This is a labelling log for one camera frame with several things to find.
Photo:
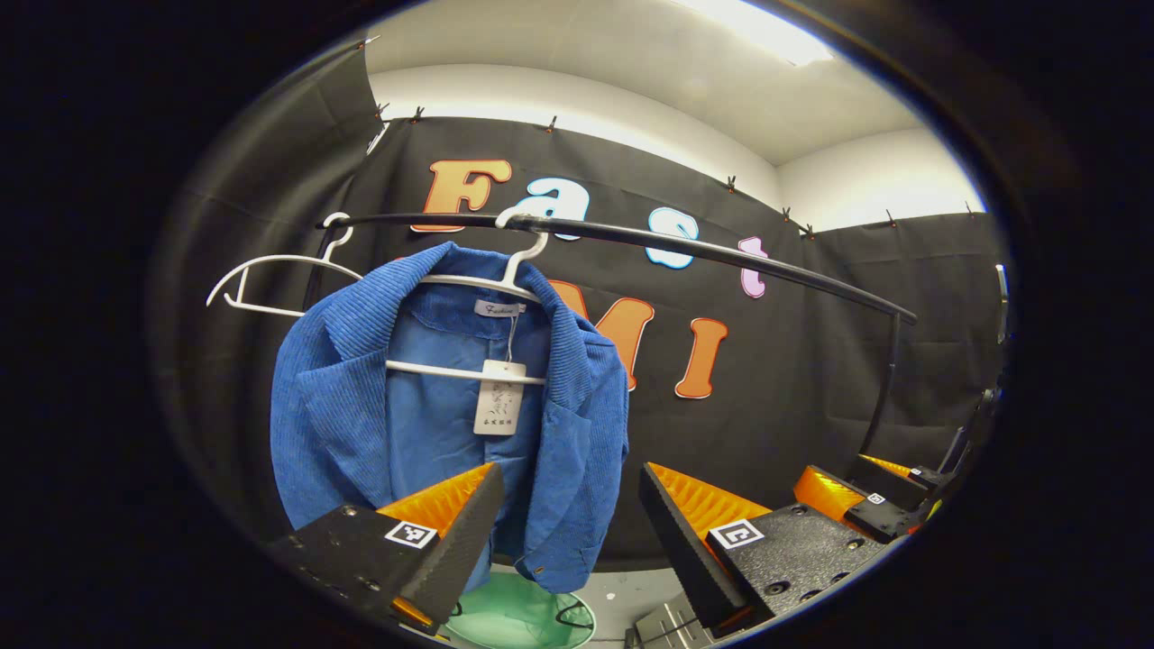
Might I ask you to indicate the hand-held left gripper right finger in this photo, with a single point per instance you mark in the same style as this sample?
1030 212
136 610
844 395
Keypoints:
690 559

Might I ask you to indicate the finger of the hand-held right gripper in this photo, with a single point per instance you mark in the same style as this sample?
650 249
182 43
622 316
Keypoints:
879 518
888 475

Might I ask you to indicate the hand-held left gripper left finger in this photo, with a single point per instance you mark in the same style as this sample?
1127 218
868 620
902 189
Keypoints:
460 541

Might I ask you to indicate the green laundry hamper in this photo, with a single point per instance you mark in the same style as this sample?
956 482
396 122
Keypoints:
514 617

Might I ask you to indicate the white hanger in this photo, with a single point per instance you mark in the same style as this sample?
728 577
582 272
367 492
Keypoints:
288 257
433 370

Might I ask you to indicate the black clothes rack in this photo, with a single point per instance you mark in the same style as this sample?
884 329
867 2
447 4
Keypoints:
721 257

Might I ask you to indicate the black backdrop cloth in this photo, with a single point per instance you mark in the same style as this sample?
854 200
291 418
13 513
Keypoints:
811 379

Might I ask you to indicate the row of small cloth clips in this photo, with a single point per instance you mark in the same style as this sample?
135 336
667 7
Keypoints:
551 123

